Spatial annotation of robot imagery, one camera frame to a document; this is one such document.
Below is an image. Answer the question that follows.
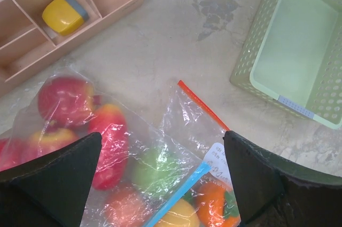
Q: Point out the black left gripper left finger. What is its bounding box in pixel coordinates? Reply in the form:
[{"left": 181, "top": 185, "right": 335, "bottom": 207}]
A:
[{"left": 1, "top": 132, "right": 102, "bottom": 226}]

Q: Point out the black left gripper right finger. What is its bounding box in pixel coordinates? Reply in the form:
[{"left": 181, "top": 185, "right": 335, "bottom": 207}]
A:
[{"left": 224, "top": 131, "right": 341, "bottom": 226}]

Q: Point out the clear bag blue zipper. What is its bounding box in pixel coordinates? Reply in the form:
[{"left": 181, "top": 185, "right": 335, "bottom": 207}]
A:
[{"left": 1, "top": 69, "right": 210, "bottom": 226}]

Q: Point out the red yellow fake apple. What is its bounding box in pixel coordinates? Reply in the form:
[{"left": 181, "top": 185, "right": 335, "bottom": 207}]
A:
[{"left": 21, "top": 128, "right": 79, "bottom": 163}]

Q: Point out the fake orange persimmon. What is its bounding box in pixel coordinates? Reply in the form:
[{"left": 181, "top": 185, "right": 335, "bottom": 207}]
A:
[{"left": 195, "top": 181, "right": 241, "bottom": 226}]

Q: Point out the fake yellow orange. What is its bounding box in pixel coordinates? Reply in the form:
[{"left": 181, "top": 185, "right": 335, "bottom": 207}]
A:
[{"left": 154, "top": 199, "right": 200, "bottom": 227}]

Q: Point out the red fake pepper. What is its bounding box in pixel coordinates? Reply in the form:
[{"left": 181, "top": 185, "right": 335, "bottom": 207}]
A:
[{"left": 88, "top": 104, "right": 129, "bottom": 190}]

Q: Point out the green fake fruit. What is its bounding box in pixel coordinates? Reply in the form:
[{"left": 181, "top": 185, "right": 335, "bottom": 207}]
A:
[{"left": 131, "top": 147, "right": 189, "bottom": 199}]

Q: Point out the clear bag red zipper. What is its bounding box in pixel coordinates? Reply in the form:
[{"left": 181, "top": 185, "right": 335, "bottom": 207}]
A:
[{"left": 160, "top": 80, "right": 234, "bottom": 213}]

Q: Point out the green perforated basket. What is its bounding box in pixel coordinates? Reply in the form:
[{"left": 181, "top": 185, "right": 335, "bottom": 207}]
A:
[{"left": 230, "top": 0, "right": 341, "bottom": 129}]

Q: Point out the pink desk organizer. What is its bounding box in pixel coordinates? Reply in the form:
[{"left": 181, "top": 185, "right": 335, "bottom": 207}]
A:
[{"left": 1, "top": 0, "right": 143, "bottom": 85}]

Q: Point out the yellow grey block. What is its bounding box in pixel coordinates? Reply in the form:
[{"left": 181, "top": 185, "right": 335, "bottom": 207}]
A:
[{"left": 42, "top": 0, "right": 89, "bottom": 36}]

